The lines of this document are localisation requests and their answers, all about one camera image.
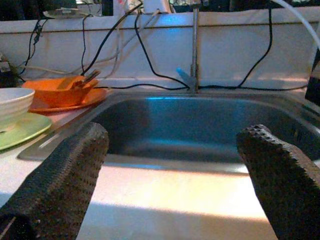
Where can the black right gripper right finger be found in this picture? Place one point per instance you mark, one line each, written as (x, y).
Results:
(282, 187)

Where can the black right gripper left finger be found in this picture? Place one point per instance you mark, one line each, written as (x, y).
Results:
(62, 180)

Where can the light green plate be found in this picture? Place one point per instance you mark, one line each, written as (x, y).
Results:
(27, 130)

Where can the white ribbed bowl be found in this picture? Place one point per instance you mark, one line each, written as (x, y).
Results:
(15, 107)

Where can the orange bowl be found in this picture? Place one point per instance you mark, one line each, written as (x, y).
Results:
(57, 96)

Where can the orange plate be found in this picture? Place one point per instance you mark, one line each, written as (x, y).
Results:
(95, 97)

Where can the black appliance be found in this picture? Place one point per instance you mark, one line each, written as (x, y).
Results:
(313, 85)

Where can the brown wooden utensil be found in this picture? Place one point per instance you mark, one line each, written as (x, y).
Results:
(90, 76)

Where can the stainless steel sink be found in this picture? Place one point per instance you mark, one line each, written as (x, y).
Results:
(187, 120)

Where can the chrome faucet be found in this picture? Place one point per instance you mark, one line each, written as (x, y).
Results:
(195, 50)

